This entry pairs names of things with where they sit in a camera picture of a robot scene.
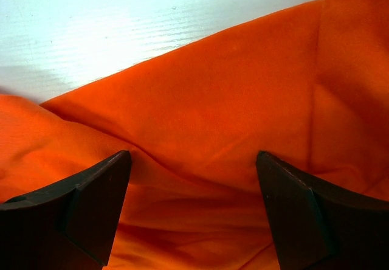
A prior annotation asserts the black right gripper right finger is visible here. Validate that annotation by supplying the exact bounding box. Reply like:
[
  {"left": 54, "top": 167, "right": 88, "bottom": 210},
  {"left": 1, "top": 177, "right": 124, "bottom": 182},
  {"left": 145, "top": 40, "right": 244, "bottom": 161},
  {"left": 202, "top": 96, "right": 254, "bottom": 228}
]
[{"left": 256, "top": 151, "right": 388, "bottom": 269}]

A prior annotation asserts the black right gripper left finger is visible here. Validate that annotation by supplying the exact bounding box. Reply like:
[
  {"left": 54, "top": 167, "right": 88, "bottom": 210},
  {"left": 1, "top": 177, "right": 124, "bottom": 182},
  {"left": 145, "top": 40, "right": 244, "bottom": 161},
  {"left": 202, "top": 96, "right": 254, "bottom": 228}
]
[{"left": 1, "top": 151, "right": 131, "bottom": 269}]

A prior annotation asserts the orange t shirt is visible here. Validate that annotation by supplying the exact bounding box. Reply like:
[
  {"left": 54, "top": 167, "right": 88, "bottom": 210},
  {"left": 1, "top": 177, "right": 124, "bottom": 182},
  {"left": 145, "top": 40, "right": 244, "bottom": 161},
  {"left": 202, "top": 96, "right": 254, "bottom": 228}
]
[{"left": 1, "top": 0, "right": 388, "bottom": 269}]

